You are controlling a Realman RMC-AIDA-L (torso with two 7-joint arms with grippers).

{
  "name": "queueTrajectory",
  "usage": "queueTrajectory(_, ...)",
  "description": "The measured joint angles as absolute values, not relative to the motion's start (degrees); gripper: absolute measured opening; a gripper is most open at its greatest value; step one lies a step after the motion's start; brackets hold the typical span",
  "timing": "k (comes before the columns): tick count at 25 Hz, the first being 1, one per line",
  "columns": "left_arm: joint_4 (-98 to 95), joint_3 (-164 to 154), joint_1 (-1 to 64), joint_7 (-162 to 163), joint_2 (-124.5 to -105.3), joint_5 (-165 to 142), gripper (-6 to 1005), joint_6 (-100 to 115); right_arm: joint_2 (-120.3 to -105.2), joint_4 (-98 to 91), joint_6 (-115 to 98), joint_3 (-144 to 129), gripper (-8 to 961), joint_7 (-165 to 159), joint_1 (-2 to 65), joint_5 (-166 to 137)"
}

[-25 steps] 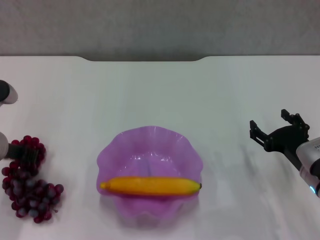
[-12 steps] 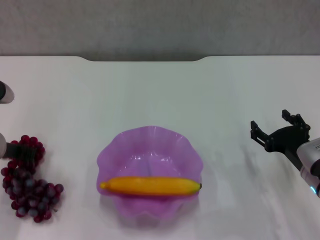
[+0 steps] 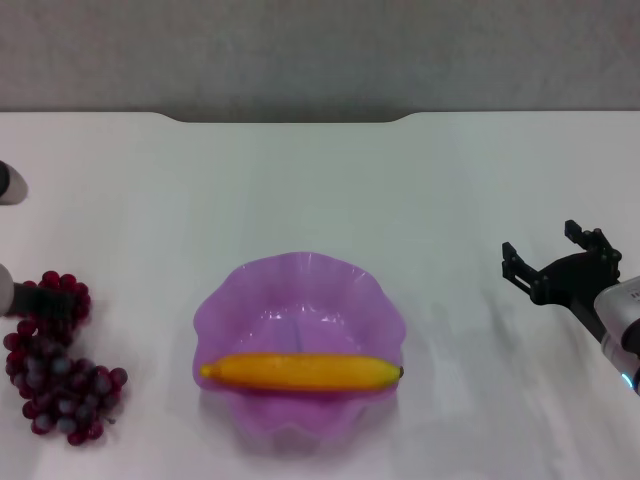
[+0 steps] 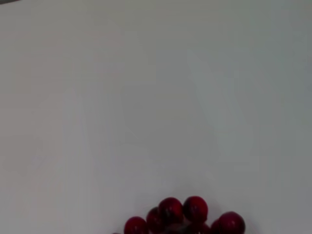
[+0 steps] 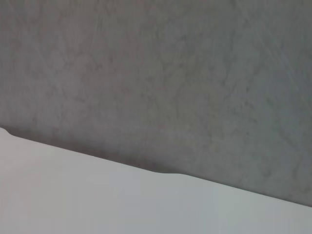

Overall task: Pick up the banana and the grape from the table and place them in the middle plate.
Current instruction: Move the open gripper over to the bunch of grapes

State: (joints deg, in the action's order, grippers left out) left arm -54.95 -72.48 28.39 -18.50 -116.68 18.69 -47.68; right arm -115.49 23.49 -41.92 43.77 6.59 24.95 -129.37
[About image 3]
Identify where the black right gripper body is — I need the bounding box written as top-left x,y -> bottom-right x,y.
531,248 -> 623,346

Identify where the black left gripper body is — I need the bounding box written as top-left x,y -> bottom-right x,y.
12,281 -> 52,319

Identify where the dark red grape bunch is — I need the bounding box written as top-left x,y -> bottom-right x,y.
3,270 -> 129,448

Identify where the purple wavy plastic bowl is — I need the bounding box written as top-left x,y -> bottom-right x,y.
192,250 -> 407,457

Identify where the yellow banana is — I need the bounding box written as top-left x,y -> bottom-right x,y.
199,351 -> 405,392

